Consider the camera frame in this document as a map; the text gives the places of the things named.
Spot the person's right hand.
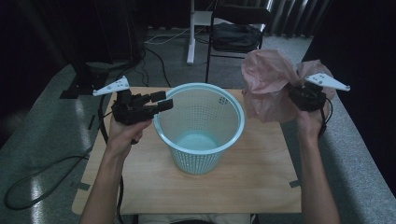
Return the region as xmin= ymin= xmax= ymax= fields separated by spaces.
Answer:
xmin=295 ymin=102 xmax=331 ymax=140

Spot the white floor cable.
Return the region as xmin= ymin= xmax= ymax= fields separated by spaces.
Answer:
xmin=144 ymin=27 xmax=191 ymax=45

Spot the black stand base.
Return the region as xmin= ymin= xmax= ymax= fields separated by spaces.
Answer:
xmin=59 ymin=62 xmax=110 ymax=100

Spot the black floor cable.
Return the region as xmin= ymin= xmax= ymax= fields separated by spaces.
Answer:
xmin=136 ymin=46 xmax=172 ymax=88

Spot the white metal stand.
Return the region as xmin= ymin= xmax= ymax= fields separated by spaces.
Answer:
xmin=186 ymin=0 xmax=217 ymax=65

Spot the person's left hand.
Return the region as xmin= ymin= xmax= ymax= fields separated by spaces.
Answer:
xmin=104 ymin=119 xmax=153 ymax=157

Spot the left hand-held gripper cable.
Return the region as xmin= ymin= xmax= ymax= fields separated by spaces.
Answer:
xmin=3 ymin=92 xmax=125 ymax=224

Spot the grey curtain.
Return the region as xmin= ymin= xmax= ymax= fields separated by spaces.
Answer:
xmin=269 ymin=0 xmax=314 ymax=39

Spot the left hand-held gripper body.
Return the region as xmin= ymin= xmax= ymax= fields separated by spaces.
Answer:
xmin=92 ymin=75 xmax=157 ymax=126

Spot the hand-held gripper cable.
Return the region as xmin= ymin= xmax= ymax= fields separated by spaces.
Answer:
xmin=318 ymin=97 xmax=333 ymax=138
xmin=3 ymin=92 xmax=125 ymax=224

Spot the dark bag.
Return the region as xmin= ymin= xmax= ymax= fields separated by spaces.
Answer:
xmin=212 ymin=22 xmax=264 ymax=53

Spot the black folding chair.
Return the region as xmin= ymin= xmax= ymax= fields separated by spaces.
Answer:
xmin=205 ymin=4 xmax=273 ymax=83

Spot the light blue mesh basket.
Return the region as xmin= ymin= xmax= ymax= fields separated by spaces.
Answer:
xmin=153 ymin=82 xmax=247 ymax=175

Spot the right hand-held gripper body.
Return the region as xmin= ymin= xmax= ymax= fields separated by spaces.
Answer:
xmin=288 ymin=72 xmax=351 ymax=112

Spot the right hand-held gripper cable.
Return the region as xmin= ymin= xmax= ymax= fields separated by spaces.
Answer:
xmin=318 ymin=97 xmax=333 ymax=138

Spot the pink plastic bag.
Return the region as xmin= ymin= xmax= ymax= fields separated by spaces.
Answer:
xmin=241 ymin=49 xmax=337 ymax=124

